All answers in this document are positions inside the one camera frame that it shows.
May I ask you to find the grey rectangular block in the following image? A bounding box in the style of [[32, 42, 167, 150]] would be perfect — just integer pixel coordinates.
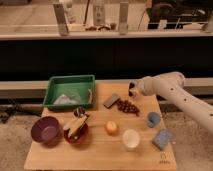
[[103, 94, 120, 108]]

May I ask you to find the left metal post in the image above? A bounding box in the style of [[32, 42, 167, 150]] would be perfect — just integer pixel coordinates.
[[53, 2, 69, 36]]

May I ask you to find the right metal post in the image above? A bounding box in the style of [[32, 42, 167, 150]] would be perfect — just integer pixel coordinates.
[[118, 2, 129, 35]]

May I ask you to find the small black round object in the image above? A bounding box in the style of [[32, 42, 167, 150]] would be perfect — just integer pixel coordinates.
[[74, 106, 85, 117]]

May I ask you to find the purple bowl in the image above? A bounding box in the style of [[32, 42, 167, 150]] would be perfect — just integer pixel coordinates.
[[31, 116, 61, 144]]

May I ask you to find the dark red grape bunch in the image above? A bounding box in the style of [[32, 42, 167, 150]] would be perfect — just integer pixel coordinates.
[[116, 100, 140, 116]]

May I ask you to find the orange fruit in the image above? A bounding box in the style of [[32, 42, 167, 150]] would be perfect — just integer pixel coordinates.
[[105, 121, 118, 135]]

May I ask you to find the red-brown bowl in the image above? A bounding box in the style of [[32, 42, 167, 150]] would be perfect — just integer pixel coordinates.
[[64, 124, 89, 145]]

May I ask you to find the green plastic tray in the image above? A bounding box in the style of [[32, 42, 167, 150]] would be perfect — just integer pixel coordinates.
[[43, 75, 96, 110]]

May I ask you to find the blue cup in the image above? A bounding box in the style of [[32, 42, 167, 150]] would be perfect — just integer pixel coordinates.
[[147, 112, 161, 128]]

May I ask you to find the white cup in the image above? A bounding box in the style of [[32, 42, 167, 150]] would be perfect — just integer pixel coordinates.
[[122, 129, 140, 149]]

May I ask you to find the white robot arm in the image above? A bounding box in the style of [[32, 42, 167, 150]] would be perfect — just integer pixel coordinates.
[[129, 72, 213, 134]]

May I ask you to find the middle grey post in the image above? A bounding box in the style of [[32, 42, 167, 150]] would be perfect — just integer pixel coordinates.
[[93, 4, 105, 26]]

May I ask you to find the metal post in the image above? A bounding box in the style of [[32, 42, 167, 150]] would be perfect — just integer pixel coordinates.
[[118, 2, 129, 35], [53, 2, 69, 36]]

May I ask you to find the crumpled clear plastic bag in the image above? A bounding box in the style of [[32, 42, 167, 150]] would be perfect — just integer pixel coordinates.
[[54, 94, 78, 105]]

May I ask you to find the blue sponge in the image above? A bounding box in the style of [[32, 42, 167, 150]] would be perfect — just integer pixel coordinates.
[[152, 129, 173, 151]]

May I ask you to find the brown sausage in tray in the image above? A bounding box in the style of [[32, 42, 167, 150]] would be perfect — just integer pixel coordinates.
[[88, 89, 93, 103]]

